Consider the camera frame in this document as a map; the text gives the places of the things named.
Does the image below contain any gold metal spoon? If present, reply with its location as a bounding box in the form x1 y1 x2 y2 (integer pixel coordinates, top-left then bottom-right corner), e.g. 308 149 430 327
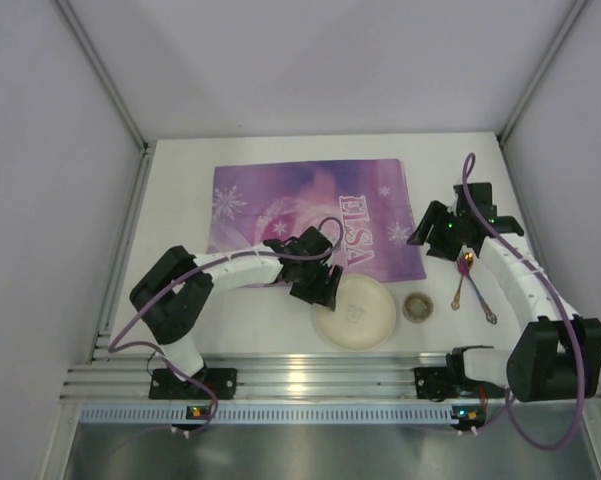
450 251 475 311

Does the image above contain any iridescent metal fork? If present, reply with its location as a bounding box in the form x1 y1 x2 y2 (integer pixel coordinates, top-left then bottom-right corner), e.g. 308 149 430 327
467 273 498 325

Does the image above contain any cream round plate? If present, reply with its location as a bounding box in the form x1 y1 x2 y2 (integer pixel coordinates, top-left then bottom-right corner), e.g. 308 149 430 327
312 274 397 352

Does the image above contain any small glass cup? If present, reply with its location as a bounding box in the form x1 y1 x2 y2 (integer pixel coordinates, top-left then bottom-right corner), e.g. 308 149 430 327
402 292 434 324

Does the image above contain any purple Elsa cloth placemat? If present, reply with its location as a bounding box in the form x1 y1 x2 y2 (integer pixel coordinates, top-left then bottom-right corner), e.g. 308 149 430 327
208 159 426 283

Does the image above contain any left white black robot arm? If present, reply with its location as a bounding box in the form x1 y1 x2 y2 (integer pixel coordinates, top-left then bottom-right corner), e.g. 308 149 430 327
129 226 343 381

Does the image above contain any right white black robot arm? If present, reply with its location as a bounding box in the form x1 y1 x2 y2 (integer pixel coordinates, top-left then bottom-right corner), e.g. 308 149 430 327
407 182 601 402

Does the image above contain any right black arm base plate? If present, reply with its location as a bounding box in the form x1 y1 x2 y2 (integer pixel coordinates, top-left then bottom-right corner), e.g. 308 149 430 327
413 367 505 402

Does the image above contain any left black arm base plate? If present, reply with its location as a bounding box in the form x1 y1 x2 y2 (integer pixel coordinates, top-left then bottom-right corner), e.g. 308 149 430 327
148 366 238 401

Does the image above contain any left aluminium corner post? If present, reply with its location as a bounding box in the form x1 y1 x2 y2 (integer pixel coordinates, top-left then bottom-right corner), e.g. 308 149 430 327
54 0 151 147

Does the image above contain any aluminium corner post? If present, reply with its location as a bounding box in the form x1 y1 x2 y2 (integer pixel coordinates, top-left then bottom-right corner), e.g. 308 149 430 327
496 0 591 147
54 0 151 147

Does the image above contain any aluminium mounting rail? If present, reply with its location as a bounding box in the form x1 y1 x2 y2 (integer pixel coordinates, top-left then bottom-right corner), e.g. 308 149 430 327
60 353 445 403

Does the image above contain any right aluminium corner post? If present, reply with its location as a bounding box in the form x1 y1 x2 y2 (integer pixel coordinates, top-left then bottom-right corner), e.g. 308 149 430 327
496 0 591 147

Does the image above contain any white slotted cable duct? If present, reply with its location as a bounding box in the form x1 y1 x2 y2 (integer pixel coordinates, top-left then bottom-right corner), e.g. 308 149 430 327
79 402 487 425

